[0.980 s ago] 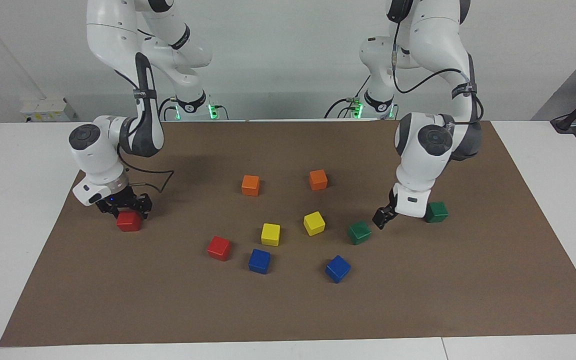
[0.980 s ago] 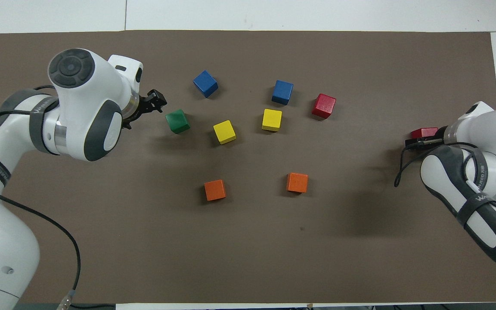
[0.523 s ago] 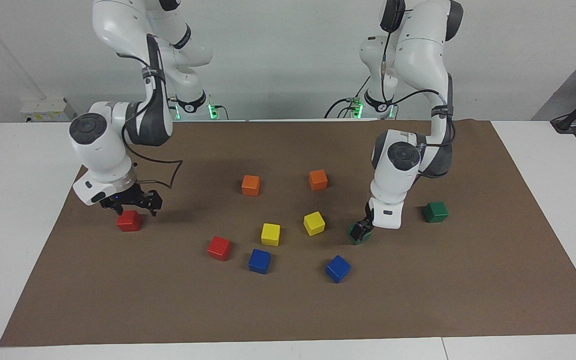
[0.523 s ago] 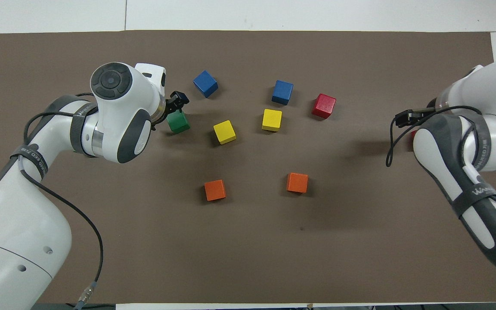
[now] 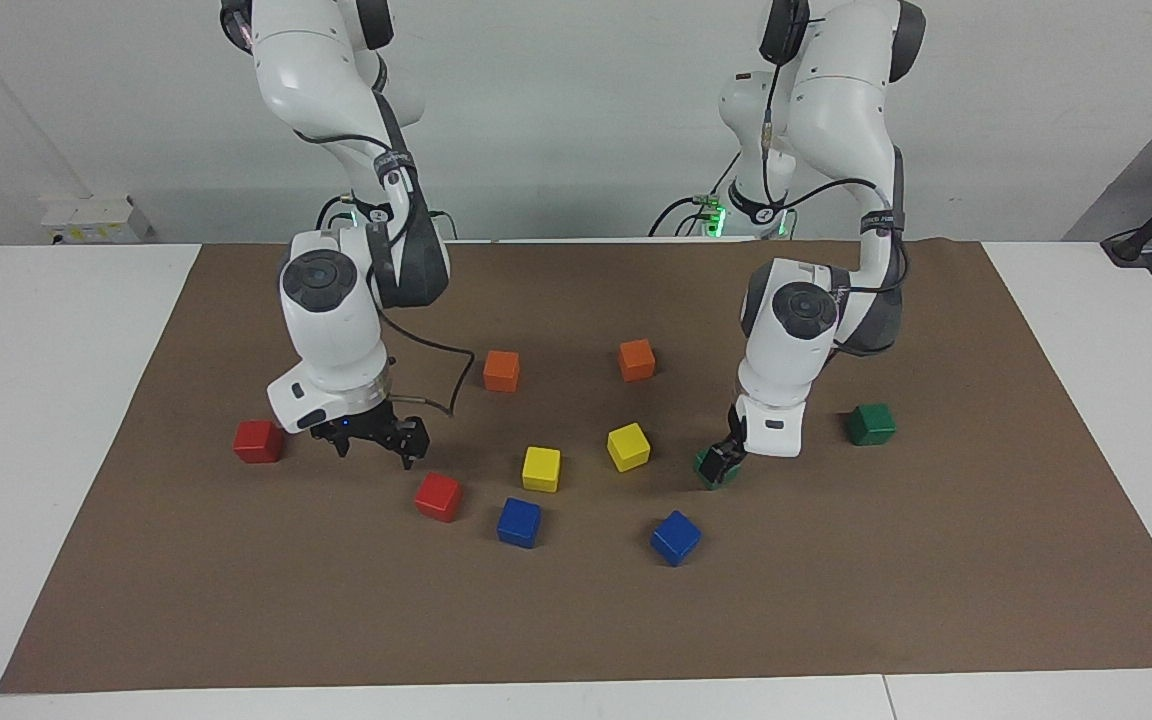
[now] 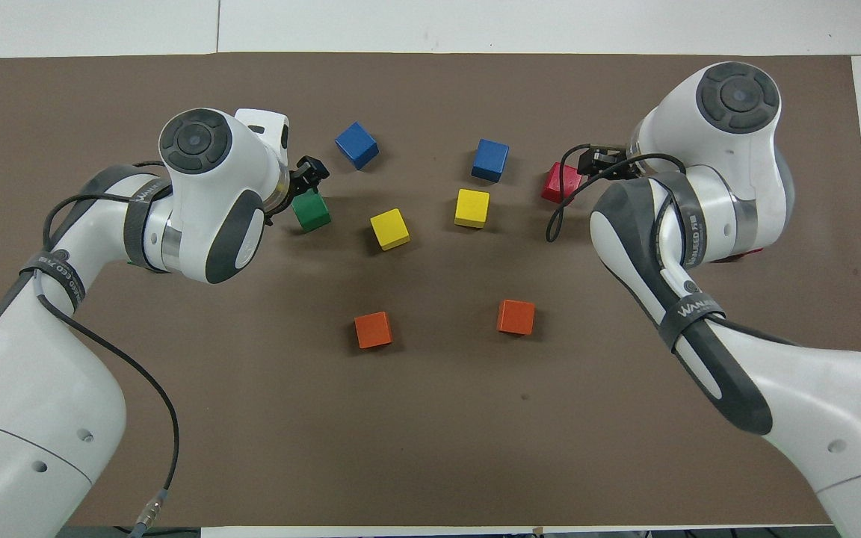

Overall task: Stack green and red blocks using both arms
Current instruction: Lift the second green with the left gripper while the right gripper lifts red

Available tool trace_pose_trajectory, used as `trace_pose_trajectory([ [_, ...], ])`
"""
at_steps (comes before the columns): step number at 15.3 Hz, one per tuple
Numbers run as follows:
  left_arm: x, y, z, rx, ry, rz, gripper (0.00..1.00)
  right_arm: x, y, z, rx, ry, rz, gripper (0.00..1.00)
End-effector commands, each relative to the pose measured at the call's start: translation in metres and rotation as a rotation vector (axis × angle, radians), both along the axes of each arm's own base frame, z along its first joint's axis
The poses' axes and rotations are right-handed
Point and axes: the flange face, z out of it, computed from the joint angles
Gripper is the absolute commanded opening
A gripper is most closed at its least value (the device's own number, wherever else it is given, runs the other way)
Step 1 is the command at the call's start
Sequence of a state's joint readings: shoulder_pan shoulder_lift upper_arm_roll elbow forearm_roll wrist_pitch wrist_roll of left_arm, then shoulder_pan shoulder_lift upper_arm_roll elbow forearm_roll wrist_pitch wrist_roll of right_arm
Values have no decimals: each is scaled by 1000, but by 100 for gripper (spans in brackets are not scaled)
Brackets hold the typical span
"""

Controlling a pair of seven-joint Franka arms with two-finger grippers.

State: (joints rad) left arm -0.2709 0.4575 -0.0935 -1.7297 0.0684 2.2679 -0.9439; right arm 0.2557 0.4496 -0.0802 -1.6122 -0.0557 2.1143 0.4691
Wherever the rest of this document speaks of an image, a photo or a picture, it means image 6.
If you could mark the yellow wooden cube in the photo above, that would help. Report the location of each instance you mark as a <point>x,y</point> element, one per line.
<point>389,229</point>
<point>471,208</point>

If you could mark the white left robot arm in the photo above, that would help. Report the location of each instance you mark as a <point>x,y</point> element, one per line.
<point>27,388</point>

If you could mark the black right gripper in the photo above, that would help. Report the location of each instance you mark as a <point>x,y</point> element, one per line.
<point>613,161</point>

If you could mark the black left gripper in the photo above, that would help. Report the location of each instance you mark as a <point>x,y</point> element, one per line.
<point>294,185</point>

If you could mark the brown paper table mat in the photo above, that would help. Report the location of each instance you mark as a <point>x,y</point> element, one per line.
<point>438,433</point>

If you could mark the orange wooden cube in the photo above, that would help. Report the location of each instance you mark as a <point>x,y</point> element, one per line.
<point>516,317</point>
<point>373,329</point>

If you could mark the blue wooden cube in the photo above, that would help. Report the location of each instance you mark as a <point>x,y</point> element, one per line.
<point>356,145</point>
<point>490,160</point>

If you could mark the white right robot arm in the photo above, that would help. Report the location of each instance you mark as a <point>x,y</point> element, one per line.
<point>812,411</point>

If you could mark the red wooden cube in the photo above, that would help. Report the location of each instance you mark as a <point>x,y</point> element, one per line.
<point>750,253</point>
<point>559,187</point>

